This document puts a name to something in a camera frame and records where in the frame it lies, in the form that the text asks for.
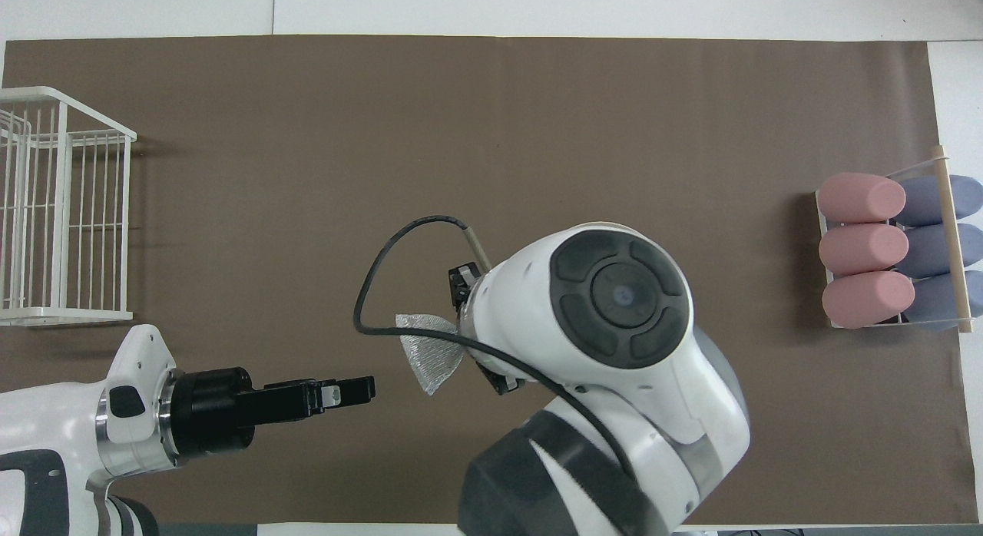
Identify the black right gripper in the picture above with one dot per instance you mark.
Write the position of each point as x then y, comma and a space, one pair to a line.
461, 286

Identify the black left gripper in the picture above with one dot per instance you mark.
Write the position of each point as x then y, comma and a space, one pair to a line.
207, 409

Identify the silver mesh sponge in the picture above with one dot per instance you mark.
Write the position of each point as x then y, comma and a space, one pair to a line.
430, 355

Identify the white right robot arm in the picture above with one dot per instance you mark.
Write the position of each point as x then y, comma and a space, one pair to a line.
614, 413

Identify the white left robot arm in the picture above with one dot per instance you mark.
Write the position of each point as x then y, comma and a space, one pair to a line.
61, 421

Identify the brown table mat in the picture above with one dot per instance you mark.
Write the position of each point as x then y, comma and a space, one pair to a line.
307, 137

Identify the pink plastic cup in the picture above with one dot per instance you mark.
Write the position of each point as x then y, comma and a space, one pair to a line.
860, 198
860, 250
864, 299

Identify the blue plastic cup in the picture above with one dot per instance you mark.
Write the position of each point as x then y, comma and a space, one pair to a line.
933, 200
933, 250
937, 299

